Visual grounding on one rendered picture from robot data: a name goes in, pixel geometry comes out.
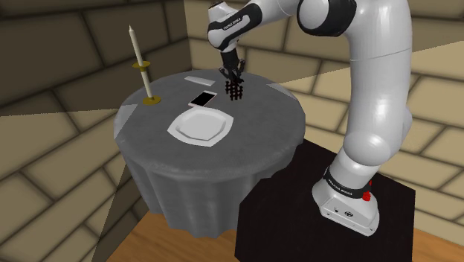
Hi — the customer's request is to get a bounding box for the black lattice trivet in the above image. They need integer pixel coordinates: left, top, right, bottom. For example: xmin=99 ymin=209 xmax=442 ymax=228
xmin=225 ymin=80 xmax=245 ymax=102

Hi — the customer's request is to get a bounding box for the pink smartphone with black screen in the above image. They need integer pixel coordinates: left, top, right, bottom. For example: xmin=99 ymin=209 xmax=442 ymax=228
xmin=187 ymin=90 xmax=219 ymax=109

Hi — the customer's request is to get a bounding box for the white plate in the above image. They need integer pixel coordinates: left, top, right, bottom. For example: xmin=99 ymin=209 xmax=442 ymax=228
xmin=167 ymin=107 xmax=235 ymax=148

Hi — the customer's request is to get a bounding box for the cream candle in brass holder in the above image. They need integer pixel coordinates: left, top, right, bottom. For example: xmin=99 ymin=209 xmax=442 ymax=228
xmin=128 ymin=25 xmax=162 ymax=106

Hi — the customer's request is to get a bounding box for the round table with grey cloth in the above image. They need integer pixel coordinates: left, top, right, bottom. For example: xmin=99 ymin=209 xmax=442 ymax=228
xmin=113 ymin=69 xmax=306 ymax=239

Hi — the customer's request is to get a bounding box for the black robot stand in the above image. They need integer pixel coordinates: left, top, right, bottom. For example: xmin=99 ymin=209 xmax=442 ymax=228
xmin=234 ymin=138 xmax=416 ymax=262

